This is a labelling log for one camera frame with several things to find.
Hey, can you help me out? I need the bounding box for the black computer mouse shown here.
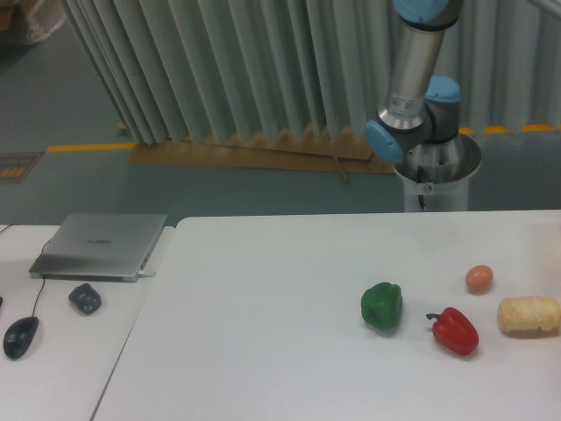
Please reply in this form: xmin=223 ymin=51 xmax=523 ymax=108
xmin=3 ymin=316 xmax=39 ymax=360

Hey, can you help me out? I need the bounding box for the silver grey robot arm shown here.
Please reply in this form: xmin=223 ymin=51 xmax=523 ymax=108
xmin=365 ymin=1 xmax=560 ymax=161

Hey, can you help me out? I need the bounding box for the green bell pepper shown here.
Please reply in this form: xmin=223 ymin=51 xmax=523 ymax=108
xmin=360 ymin=282 xmax=402 ymax=332

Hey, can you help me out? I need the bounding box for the red bell pepper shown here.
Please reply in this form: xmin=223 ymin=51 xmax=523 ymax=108
xmin=426 ymin=307 xmax=479 ymax=356

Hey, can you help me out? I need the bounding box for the brown cardboard sheet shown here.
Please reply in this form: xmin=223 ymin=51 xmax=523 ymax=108
xmin=128 ymin=125 xmax=394 ymax=183

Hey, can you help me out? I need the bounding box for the grey pleated curtain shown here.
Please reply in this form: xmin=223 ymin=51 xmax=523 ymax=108
xmin=62 ymin=1 xmax=560 ymax=144

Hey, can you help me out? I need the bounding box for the silver closed laptop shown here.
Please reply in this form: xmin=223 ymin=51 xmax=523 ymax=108
xmin=29 ymin=213 xmax=167 ymax=282

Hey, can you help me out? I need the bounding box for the brown egg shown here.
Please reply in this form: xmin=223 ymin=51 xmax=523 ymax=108
xmin=465 ymin=265 xmax=494 ymax=293

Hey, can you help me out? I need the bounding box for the small black controller gadget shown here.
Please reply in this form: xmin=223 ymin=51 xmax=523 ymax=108
xmin=68 ymin=283 xmax=103 ymax=316

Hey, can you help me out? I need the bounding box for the yellow bread loaf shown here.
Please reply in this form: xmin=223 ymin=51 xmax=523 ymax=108
xmin=497 ymin=296 xmax=560 ymax=335

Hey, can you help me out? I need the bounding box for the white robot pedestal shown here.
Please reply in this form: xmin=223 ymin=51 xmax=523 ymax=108
xmin=393 ymin=134 xmax=482 ymax=212

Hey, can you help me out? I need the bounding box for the black mouse cable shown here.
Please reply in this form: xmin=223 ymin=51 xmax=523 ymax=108
xmin=0 ymin=223 xmax=62 ymax=318

